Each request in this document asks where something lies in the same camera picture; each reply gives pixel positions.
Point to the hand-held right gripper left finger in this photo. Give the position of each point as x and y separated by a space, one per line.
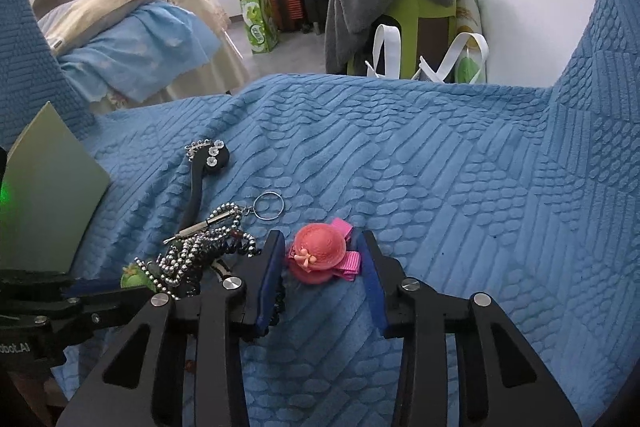
267 287

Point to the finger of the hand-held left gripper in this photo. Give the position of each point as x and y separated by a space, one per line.
85 287
100 312

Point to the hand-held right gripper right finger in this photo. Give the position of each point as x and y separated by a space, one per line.
372 292

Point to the green ornament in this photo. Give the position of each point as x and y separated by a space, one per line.
132 278

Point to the pink hat hair clip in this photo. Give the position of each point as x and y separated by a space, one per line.
317 252

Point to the silver keyring screwdriver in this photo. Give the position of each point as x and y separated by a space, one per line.
210 217

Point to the pale green cardboard box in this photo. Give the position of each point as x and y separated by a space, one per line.
45 192

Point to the black hair clip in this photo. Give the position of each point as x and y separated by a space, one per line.
197 192

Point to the blue textured sofa cover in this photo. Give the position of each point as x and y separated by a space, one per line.
400 157

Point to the white tote bag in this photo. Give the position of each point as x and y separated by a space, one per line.
385 52

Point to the light blue printed bedsheet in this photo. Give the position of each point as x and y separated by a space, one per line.
145 47

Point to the green printed carton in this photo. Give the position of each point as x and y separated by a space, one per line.
257 24

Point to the red suitcase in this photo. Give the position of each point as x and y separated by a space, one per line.
285 4

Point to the green plastic stool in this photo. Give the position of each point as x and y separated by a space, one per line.
425 12

